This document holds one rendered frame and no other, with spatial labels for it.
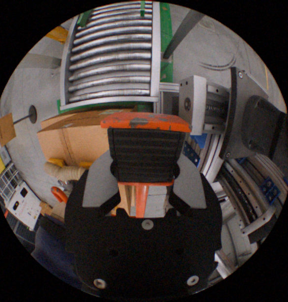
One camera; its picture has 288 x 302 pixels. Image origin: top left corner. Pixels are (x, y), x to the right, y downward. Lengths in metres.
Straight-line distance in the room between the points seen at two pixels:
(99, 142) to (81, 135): 0.07
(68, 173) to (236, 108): 0.43
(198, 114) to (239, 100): 0.11
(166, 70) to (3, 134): 2.39
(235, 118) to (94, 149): 0.38
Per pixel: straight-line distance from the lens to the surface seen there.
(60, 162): 0.42
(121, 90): 0.65
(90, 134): 0.29
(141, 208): 0.22
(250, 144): 0.29
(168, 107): 1.01
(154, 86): 0.60
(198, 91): 0.22
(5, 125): 1.97
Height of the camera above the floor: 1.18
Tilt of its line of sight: 59 degrees down
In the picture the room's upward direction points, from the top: 179 degrees counter-clockwise
